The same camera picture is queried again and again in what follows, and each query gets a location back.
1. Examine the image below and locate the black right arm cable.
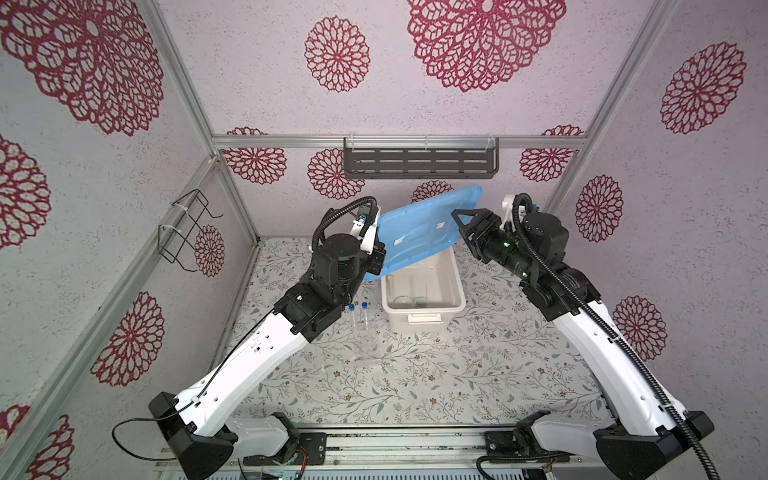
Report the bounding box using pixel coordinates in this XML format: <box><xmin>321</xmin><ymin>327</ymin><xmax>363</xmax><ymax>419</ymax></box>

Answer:
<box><xmin>476</xmin><ymin>193</ymin><xmax>721</xmax><ymax>480</ymax></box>

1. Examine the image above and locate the black wire wall rack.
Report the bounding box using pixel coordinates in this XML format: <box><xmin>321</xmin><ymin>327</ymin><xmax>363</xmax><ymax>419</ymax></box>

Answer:
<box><xmin>156</xmin><ymin>189</ymin><xmax>225</xmax><ymax>278</ymax></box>

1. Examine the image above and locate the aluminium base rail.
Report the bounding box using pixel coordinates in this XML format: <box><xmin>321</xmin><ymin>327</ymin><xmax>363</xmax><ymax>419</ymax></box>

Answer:
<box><xmin>149</xmin><ymin>424</ymin><xmax>658</xmax><ymax>472</ymax></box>

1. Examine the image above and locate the blue plastic lid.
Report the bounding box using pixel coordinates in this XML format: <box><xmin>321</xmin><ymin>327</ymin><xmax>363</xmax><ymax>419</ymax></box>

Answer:
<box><xmin>364</xmin><ymin>185</ymin><xmax>483</xmax><ymax>282</ymax></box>

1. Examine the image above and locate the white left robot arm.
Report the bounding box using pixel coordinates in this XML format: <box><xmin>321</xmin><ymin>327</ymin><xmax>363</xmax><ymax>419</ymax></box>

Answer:
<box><xmin>149</xmin><ymin>234</ymin><xmax>386</xmax><ymax>479</ymax></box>

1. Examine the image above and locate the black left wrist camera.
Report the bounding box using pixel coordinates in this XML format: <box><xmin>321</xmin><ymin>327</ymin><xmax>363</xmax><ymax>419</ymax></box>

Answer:
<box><xmin>350</xmin><ymin>205</ymin><xmax>380</xmax><ymax>254</ymax></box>

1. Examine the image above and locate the dark grey wall shelf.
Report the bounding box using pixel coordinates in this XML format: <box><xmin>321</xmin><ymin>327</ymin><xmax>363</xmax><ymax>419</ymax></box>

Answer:
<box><xmin>342</xmin><ymin>137</ymin><xmax>500</xmax><ymax>180</ymax></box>

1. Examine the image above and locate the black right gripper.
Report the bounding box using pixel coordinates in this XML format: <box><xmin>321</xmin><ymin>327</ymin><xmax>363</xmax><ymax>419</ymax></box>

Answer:
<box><xmin>456</xmin><ymin>209</ymin><xmax>536</xmax><ymax>290</ymax></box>

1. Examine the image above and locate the large white porcelain bowl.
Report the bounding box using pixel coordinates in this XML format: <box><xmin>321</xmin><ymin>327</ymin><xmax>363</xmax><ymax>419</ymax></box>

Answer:
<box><xmin>392</xmin><ymin>295</ymin><xmax>415</xmax><ymax>309</ymax></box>

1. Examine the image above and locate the aluminium frame corner post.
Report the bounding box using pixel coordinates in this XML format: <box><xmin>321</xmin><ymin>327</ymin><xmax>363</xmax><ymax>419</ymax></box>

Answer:
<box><xmin>544</xmin><ymin>0</ymin><xmax>679</xmax><ymax>214</ymax></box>

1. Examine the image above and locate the white plastic storage bin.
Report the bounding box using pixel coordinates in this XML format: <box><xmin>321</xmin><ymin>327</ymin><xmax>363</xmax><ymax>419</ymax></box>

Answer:
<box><xmin>381</xmin><ymin>247</ymin><xmax>466</xmax><ymax>334</ymax></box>

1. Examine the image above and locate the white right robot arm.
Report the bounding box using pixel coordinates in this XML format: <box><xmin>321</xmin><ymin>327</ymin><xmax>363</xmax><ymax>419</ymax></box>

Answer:
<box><xmin>452</xmin><ymin>205</ymin><xmax>719</xmax><ymax>479</ymax></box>

